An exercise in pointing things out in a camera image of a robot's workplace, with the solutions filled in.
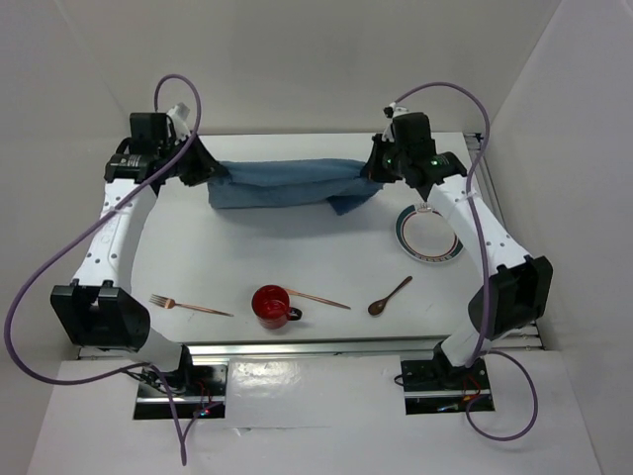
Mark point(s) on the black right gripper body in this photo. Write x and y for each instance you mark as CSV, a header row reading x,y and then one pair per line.
x,y
387,164

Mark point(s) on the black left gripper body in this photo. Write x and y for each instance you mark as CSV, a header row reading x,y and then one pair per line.
x,y
191,165

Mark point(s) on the blue cloth placemat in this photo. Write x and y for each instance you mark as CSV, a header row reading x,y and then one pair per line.
x,y
289,183

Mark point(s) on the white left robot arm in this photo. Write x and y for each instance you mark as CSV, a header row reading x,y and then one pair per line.
x,y
97,308

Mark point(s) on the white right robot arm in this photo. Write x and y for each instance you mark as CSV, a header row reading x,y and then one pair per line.
x,y
515,284

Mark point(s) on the white plate with green rim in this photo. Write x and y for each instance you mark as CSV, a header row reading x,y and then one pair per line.
x,y
424,235

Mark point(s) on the copper fork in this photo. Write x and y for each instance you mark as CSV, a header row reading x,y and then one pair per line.
x,y
169,304

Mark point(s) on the copper spoon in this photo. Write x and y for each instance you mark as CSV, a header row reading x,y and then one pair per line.
x,y
376,308

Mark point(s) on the copper knife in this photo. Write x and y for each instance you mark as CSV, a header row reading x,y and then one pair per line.
x,y
321,300

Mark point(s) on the red mug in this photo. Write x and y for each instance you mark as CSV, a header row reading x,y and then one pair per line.
x,y
272,307

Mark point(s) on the aluminium table edge rail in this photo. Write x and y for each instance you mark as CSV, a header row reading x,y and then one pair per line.
x,y
357,346

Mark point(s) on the aluminium right side rail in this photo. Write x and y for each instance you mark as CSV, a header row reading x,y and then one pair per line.
x,y
494,198

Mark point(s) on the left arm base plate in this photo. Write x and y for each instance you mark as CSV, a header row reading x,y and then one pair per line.
x,y
204,396

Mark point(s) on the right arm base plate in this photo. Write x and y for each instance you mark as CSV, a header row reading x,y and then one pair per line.
x,y
426,394

